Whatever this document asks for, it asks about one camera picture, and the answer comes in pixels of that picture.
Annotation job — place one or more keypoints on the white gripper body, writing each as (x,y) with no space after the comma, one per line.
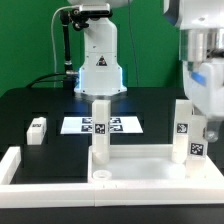
(204,86)

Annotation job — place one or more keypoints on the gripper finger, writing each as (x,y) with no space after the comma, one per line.
(212,129)

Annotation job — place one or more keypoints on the white desk tabletop tray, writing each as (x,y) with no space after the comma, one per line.
(151,167)

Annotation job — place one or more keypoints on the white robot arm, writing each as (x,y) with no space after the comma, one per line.
(201,50)

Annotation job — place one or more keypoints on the fiducial marker sheet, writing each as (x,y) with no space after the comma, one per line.
(83,125)

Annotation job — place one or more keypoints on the white U-shaped obstacle frame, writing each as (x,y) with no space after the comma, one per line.
(89,194)

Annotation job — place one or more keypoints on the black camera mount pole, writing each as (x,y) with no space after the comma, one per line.
(69,81)

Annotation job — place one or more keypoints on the mounted grey camera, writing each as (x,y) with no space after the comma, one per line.
(95,10)

